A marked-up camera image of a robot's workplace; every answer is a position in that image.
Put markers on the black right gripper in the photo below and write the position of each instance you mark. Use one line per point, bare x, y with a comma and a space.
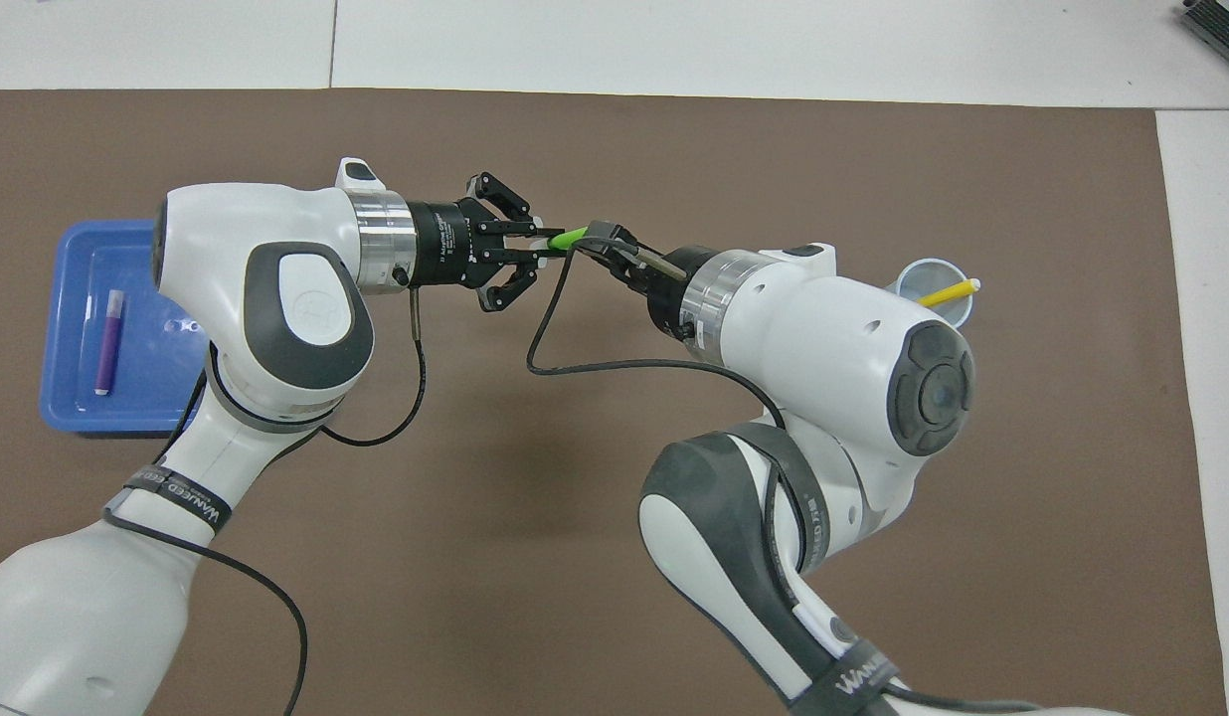
666, 298

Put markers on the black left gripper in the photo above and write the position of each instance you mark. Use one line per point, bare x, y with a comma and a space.
445, 244

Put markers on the green pen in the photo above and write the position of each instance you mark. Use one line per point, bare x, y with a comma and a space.
570, 238

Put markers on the yellow pen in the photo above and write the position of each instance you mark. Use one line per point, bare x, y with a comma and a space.
948, 293

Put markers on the purple pen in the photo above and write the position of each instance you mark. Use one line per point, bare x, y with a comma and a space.
107, 358

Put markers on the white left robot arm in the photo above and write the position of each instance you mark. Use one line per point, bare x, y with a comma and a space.
266, 229

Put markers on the pale blue plastic cup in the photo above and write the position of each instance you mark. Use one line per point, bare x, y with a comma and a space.
928, 270

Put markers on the brown table mat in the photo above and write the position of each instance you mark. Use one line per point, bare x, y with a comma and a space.
515, 557

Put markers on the blue plastic tray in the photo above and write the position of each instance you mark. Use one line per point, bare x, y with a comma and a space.
68, 398

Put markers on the grey ribbed device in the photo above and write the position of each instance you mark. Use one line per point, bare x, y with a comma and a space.
1221, 25

